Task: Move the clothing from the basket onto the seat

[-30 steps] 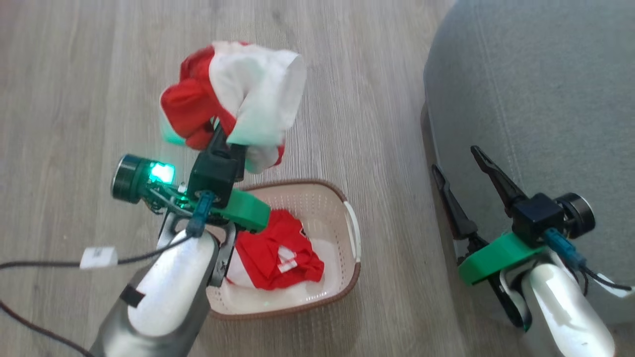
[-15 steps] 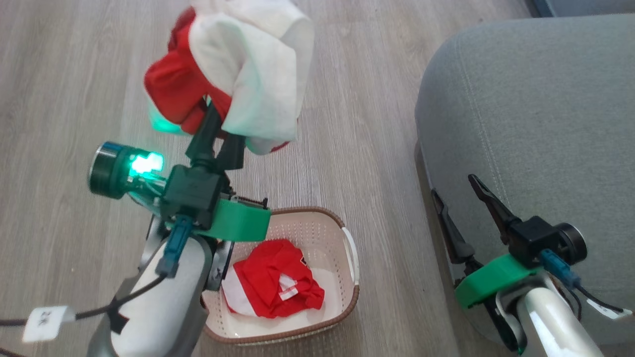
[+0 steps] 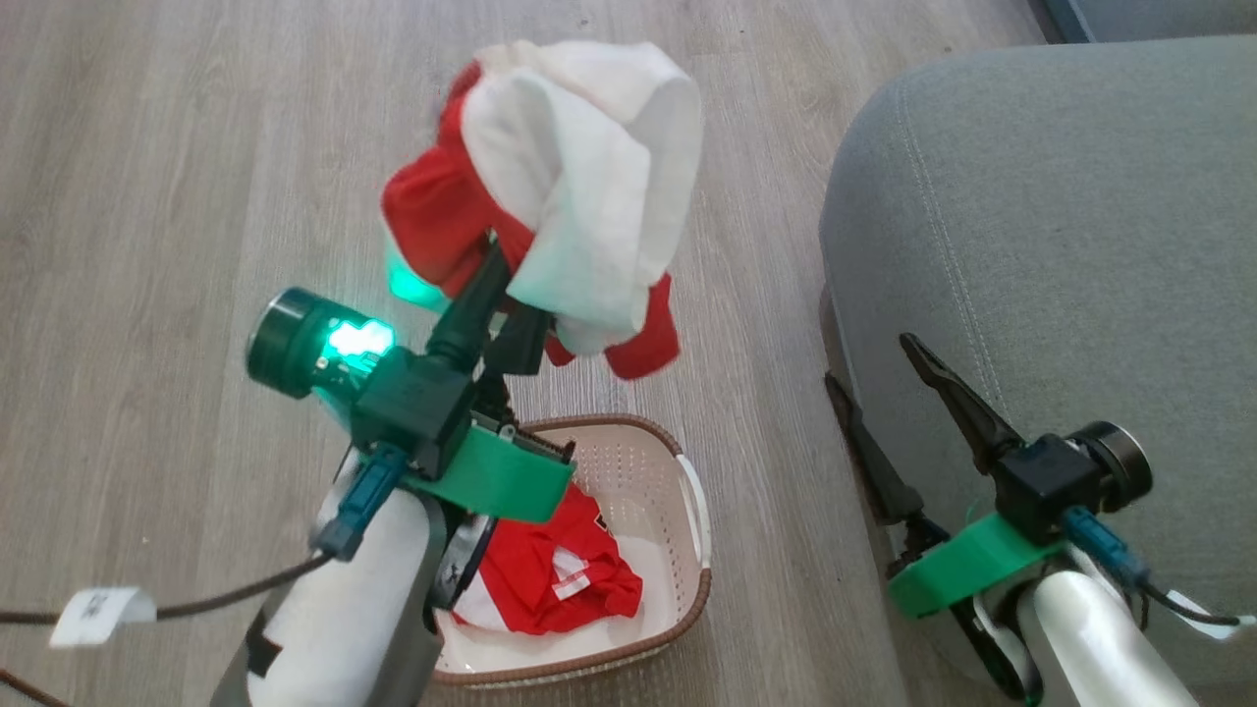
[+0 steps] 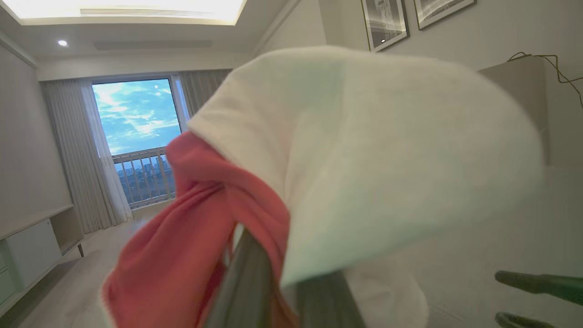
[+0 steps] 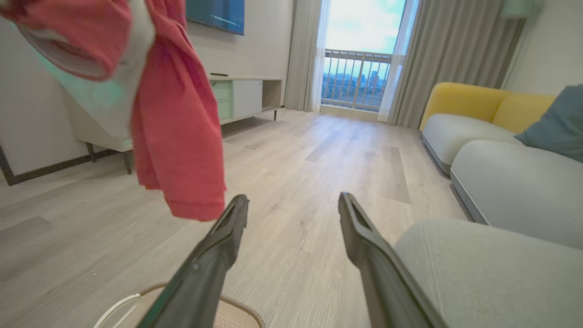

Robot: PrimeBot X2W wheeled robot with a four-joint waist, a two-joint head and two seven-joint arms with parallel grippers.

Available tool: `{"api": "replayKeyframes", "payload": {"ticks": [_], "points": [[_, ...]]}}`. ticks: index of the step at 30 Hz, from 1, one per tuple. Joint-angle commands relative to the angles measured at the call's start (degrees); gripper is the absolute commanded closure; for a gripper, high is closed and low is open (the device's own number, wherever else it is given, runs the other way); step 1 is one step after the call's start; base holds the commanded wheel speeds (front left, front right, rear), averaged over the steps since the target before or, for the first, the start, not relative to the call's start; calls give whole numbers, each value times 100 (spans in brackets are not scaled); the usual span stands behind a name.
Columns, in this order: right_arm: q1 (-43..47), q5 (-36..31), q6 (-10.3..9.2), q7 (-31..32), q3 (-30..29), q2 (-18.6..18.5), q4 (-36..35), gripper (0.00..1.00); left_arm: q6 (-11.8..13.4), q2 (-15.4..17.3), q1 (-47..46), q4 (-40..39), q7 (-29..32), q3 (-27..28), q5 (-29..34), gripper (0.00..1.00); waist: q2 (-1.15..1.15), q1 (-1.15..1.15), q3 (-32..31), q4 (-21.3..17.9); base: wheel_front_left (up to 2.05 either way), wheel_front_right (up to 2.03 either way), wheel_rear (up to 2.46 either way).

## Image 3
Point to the red cloth garment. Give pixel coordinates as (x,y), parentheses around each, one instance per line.
(437,211)

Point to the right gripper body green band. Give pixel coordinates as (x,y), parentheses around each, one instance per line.
(1046,481)

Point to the red shirt with white label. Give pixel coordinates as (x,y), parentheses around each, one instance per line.
(530,579)

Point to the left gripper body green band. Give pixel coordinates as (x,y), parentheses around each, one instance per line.
(417,403)

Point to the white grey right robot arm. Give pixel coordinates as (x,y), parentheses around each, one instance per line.
(1100,638)

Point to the cream perforated laundry basket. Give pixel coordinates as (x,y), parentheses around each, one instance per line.
(648,471)

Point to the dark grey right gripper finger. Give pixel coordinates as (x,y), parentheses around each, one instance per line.
(879,471)
(967,407)

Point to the grey fabric sofa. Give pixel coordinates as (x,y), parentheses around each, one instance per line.
(1061,226)

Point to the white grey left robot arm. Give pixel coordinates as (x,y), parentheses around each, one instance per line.
(363,609)

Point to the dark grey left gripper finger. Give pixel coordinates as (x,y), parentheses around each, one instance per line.
(471,314)
(518,344)

